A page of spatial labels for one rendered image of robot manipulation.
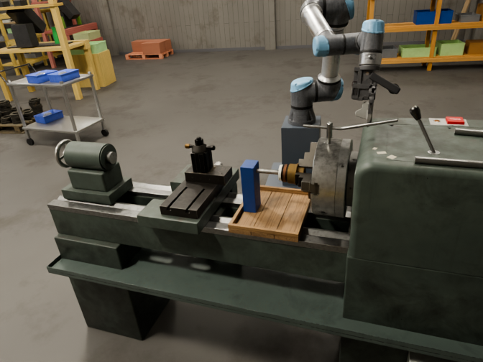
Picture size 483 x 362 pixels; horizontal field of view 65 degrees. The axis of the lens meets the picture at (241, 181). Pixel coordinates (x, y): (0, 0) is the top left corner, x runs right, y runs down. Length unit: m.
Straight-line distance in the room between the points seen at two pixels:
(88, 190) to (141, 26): 10.34
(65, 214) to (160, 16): 10.11
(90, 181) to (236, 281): 0.87
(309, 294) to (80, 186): 1.25
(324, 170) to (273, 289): 0.67
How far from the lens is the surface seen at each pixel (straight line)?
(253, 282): 1.88
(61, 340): 2.68
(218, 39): 11.41
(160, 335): 2.47
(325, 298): 1.81
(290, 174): 1.57
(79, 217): 2.11
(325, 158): 1.45
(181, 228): 1.67
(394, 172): 1.32
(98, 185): 2.03
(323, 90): 2.05
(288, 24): 10.96
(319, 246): 1.58
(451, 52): 8.35
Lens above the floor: 1.82
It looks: 28 degrees down
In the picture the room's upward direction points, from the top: 5 degrees counter-clockwise
